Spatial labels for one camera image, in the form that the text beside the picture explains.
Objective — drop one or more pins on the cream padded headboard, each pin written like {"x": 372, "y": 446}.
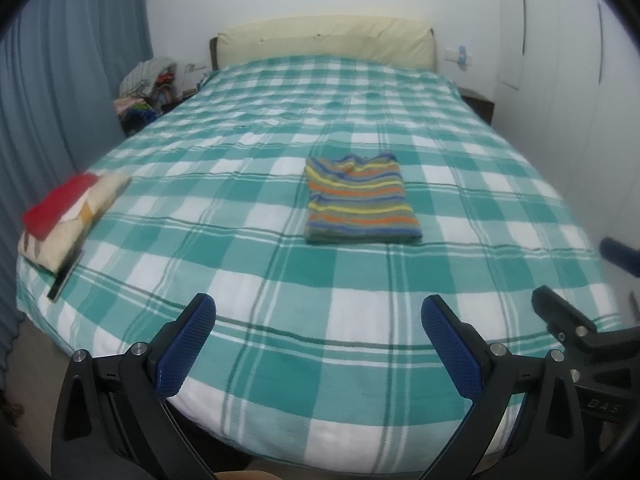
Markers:
{"x": 325, "y": 40}

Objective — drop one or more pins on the white wardrobe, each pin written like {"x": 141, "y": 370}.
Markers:
{"x": 560, "y": 85}

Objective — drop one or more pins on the striped knit sweater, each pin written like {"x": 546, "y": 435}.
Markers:
{"x": 360, "y": 205}

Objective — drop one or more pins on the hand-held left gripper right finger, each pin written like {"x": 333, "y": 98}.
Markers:
{"x": 452, "y": 355}

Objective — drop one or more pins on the black flat slab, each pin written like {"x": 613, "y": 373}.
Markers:
{"x": 62, "y": 282}

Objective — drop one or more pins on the cream folded cloth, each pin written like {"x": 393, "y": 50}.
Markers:
{"x": 65, "y": 240}

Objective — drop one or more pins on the wall socket with blue plug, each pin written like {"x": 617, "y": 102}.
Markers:
{"x": 460, "y": 56}

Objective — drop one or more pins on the pile of mixed clothes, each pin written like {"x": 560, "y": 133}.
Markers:
{"x": 142, "y": 75}

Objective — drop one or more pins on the blue curtain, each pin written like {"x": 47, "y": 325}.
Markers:
{"x": 60, "y": 85}

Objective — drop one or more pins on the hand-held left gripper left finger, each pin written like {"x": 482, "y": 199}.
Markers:
{"x": 185, "y": 350}

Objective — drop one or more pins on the red folded cloth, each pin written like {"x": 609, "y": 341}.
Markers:
{"x": 55, "y": 205}

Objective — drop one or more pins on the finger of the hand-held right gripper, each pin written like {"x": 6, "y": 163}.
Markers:
{"x": 617, "y": 251}
{"x": 560, "y": 310}

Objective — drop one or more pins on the bed with green plaid cover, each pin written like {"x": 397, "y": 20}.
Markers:
{"x": 300, "y": 285}

